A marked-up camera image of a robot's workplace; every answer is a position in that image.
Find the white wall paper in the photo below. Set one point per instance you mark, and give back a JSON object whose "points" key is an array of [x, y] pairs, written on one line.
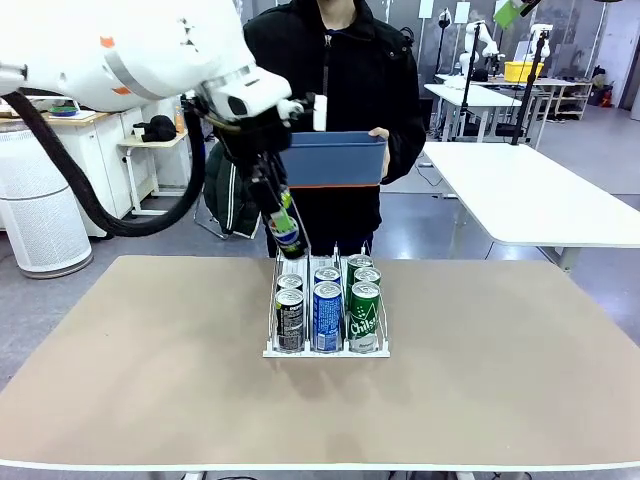
{"points": [[462, 11]]}

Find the blue plastic bin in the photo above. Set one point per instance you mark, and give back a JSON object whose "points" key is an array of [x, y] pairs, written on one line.
{"points": [[340, 160]]}

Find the large white table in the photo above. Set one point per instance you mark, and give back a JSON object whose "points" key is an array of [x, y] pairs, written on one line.
{"points": [[525, 195]]}

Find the black tripod stand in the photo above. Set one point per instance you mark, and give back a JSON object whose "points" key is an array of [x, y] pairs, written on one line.
{"points": [[530, 85]]}

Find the orange bottle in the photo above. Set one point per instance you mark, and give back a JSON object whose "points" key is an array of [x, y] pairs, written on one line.
{"points": [[179, 120]]}

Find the person's left hand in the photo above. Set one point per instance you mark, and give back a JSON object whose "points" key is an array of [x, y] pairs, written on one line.
{"points": [[381, 132]]}

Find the black hat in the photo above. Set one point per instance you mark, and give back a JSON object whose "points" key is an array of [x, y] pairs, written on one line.
{"points": [[157, 129]]}

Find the white rolling side table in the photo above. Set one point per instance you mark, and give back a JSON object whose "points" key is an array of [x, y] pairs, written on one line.
{"points": [[155, 141]]}

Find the black round light stand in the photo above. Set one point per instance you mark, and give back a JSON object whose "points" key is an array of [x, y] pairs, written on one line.
{"points": [[443, 22]]}

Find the green Chilsung can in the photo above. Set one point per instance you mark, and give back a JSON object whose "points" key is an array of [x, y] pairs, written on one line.
{"points": [[365, 325], [360, 261], [367, 275]]}

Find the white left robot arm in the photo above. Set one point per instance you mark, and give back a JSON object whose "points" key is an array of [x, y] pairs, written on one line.
{"points": [[125, 50]]}

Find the red fire extinguisher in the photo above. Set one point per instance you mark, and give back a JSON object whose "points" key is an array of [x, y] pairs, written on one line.
{"points": [[607, 96]]}

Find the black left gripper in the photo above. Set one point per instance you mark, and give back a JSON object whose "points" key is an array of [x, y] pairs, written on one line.
{"points": [[255, 142]]}

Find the metal chair frame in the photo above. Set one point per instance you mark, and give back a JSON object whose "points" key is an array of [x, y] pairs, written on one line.
{"points": [[196, 220]]}

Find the white cabinet with wood top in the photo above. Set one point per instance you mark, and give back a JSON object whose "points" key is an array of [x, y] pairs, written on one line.
{"points": [[110, 165]]}

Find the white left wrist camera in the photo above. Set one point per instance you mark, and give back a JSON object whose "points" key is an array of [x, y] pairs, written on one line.
{"points": [[320, 112]]}

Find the green bowl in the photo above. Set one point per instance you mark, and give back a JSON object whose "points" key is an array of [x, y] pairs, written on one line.
{"points": [[64, 110]]}

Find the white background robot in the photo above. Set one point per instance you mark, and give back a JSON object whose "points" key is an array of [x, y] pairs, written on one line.
{"points": [[472, 45], [542, 40]]}

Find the person in black jacket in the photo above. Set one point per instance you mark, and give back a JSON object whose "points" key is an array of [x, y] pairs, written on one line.
{"points": [[360, 75]]}

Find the white background desk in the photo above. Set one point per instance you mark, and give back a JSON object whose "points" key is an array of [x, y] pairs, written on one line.
{"points": [[475, 95]]}

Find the blue beverage can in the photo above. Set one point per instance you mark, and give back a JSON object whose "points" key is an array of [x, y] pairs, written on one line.
{"points": [[327, 275], [327, 320]]}

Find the yellow plastic bin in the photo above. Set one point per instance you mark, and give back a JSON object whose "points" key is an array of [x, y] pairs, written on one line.
{"points": [[517, 71]]}

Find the black Pepsi can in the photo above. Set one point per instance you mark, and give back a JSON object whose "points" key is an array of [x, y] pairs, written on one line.
{"points": [[289, 281], [289, 325], [290, 245]]}

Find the white round air purifier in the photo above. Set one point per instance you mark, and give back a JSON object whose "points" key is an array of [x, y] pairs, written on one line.
{"points": [[30, 225]]}

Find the person's left forearm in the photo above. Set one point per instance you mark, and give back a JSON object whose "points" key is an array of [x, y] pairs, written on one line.
{"points": [[407, 150]]}

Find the white cup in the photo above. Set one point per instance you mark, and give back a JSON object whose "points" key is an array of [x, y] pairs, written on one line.
{"points": [[139, 131]]}

